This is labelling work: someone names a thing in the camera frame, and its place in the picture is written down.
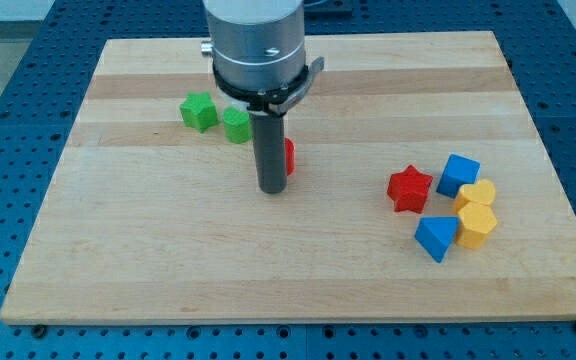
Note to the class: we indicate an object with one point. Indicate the black clamp ring mount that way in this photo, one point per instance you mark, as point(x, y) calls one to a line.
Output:
point(275, 102)

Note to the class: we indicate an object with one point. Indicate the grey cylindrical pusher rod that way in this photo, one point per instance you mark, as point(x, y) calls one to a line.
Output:
point(269, 151)

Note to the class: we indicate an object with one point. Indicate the green circle block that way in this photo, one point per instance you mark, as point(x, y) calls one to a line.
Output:
point(237, 125)

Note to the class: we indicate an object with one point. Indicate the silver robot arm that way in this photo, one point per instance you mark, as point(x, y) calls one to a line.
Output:
point(258, 53)

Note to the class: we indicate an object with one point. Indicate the red circle block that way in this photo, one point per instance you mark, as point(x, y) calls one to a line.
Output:
point(289, 156)

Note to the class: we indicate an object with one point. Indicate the blue cube block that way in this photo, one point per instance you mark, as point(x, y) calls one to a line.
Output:
point(458, 171)

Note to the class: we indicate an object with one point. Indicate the green star block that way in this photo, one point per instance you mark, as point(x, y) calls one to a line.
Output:
point(198, 111)

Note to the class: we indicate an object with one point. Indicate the wooden board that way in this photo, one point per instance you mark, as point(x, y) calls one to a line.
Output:
point(149, 222)

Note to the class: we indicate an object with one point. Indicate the red star block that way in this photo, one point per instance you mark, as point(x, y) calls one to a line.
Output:
point(409, 189)

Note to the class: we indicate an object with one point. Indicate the blue triangle block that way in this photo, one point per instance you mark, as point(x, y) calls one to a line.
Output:
point(436, 234)

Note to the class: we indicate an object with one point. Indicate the yellow heart block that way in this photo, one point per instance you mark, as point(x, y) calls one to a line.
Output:
point(482, 192)

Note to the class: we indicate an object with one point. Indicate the yellow hexagon block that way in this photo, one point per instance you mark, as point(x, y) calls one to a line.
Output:
point(476, 222)

